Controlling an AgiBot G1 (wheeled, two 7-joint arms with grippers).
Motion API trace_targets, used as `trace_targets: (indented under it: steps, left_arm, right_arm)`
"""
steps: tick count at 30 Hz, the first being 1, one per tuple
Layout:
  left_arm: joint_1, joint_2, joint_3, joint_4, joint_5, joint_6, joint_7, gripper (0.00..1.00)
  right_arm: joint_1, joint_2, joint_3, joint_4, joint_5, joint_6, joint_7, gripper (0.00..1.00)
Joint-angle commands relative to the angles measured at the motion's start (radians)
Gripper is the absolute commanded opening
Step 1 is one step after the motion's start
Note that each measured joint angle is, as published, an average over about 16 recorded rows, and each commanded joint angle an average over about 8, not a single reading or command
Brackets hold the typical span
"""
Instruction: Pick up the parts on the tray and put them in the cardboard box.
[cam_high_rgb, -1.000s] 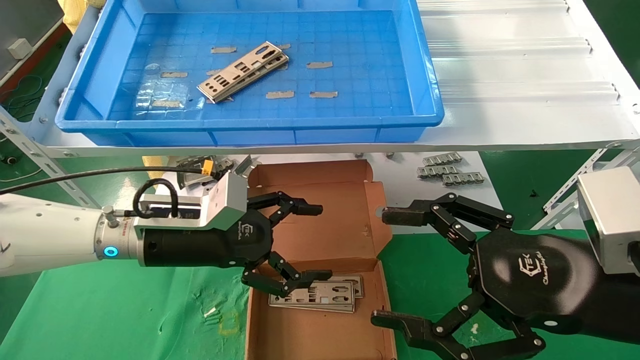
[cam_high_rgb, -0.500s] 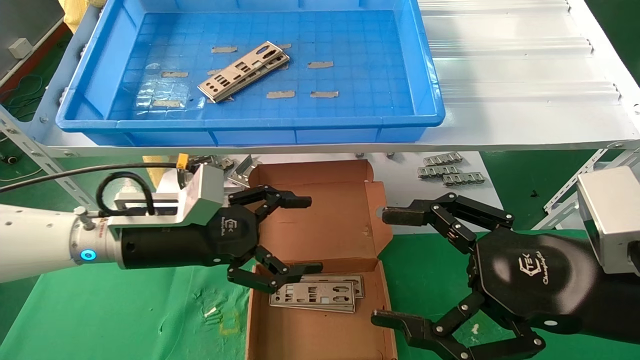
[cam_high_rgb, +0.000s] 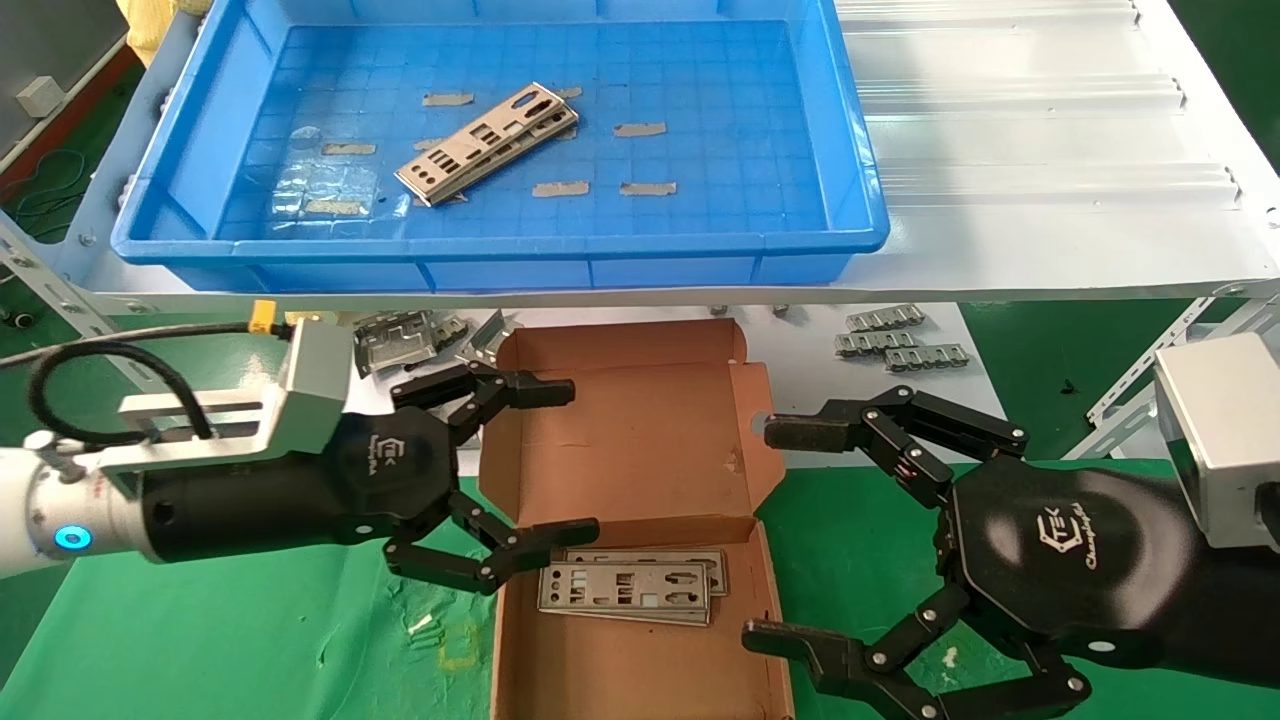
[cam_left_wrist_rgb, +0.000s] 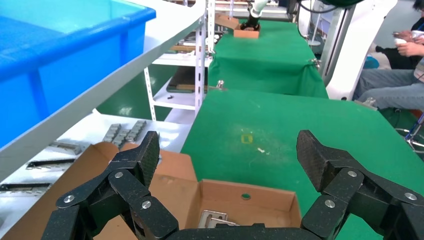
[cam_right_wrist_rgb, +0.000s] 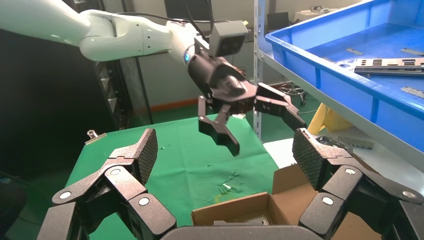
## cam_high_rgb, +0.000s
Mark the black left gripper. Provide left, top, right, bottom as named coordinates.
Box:
left=140, top=360, right=601, bottom=597

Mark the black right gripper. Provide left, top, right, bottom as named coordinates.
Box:
left=741, top=385, right=1280, bottom=720

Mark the brown cardboard box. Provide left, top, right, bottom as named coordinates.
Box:
left=478, top=320, right=796, bottom=720

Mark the blue plastic tray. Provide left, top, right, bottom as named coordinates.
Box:
left=110, top=0, right=891, bottom=293

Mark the white board sheet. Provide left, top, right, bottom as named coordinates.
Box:
left=278, top=305, right=1009, bottom=479

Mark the notched metal strip part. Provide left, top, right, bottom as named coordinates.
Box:
left=846, top=304, right=926, bottom=333
left=835, top=331, right=918, bottom=358
left=885, top=344, right=970, bottom=373

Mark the perforated steel angle brace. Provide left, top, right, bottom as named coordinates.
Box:
left=1085, top=297, right=1216, bottom=426
left=0, top=215, right=166, bottom=396
left=1062, top=300, right=1280, bottom=461

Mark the green cloth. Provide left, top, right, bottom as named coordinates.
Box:
left=0, top=462, right=1280, bottom=720

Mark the translucent corrugated sheet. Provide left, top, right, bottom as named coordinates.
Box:
left=835, top=0, right=1246, bottom=211

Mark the yellow foam roll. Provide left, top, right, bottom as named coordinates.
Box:
left=115, top=0, right=216, bottom=66

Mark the angled metal bracket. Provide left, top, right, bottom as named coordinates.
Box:
left=455, top=310, right=523, bottom=377

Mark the large stamped metal bracket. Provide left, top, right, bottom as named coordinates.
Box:
left=353, top=311, right=441, bottom=379

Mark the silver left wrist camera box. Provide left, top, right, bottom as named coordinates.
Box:
left=95, top=318, right=356, bottom=496

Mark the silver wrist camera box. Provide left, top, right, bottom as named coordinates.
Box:
left=95, top=318, right=356, bottom=496
left=1153, top=333, right=1280, bottom=551

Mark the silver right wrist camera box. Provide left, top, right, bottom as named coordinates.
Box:
left=1153, top=333, right=1280, bottom=551

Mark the black camera cable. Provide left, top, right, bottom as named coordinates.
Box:
left=0, top=320, right=293, bottom=448

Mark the white wall socket box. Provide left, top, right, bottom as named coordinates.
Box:
left=17, top=76, right=66, bottom=119

